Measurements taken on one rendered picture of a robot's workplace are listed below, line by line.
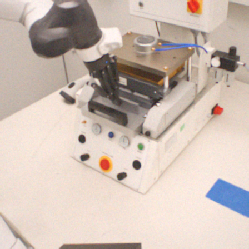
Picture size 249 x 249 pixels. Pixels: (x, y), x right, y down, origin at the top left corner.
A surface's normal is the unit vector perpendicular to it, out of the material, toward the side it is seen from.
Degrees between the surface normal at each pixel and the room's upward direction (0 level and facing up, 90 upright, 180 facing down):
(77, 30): 103
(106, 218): 0
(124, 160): 65
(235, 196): 0
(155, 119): 41
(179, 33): 90
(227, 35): 90
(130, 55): 0
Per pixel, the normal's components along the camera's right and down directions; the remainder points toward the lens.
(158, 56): -0.07, -0.78
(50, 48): 0.29, 0.72
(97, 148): -0.58, 0.15
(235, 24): -0.71, 0.47
